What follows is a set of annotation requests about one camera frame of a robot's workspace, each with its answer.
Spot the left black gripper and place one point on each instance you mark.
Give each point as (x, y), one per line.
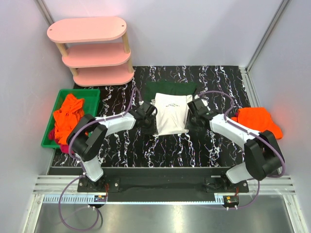
(150, 125)

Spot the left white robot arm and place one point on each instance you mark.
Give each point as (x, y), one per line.
(86, 139)

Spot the green plastic bin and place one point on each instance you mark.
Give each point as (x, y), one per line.
(92, 99)

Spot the pink three-tier wooden shelf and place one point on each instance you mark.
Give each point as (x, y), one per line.
(95, 49)

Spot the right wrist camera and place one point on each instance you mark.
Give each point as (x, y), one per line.
(204, 102)

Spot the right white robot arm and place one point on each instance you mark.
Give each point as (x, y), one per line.
(262, 155)

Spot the white and green t-shirt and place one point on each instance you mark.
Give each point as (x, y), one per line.
(171, 102)

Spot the orange t-shirt in bin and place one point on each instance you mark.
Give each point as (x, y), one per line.
(67, 117)

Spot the magenta t-shirt in bin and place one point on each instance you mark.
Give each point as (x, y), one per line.
(64, 147)

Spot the aluminium corner frame post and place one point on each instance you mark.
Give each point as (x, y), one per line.
(268, 32)

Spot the orange folded t-shirt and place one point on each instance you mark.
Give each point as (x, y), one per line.
(257, 118)

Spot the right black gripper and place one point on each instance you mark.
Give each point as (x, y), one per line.
(192, 124)

